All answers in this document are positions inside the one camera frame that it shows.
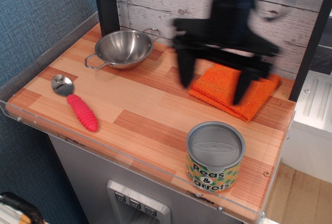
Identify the dark vertical post right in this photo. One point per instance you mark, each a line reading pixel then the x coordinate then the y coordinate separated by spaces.
pixel 315 37

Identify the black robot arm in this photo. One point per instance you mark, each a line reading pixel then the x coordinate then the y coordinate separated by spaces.
pixel 224 38

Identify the orange object bottom corner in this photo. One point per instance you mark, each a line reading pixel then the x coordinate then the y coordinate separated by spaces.
pixel 24 219

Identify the grey toy fridge cabinet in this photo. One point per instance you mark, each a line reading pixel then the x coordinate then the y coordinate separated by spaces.
pixel 89 174

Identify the dark vertical post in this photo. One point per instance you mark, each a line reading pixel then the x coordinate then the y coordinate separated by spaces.
pixel 108 16
pixel 315 37

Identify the clear acrylic edge guard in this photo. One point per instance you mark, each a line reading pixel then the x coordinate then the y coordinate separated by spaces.
pixel 144 116

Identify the dark vertical post left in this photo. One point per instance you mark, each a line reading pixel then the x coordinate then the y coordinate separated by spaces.
pixel 108 16

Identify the white toy sink unit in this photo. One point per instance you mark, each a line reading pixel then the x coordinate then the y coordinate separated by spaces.
pixel 307 147

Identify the red handled metal spoon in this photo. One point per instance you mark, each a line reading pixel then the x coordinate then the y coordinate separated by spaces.
pixel 63 86

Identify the silver ice dispenser panel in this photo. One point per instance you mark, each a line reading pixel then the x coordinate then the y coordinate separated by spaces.
pixel 131 206

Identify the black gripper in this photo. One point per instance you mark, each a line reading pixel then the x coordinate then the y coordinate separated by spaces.
pixel 224 38

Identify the peas and carrots can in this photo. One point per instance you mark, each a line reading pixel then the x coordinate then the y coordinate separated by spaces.
pixel 214 154

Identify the steel bowl with handles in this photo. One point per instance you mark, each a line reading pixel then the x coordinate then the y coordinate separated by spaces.
pixel 125 49

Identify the orange folded rag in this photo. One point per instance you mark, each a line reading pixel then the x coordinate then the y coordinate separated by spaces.
pixel 217 87

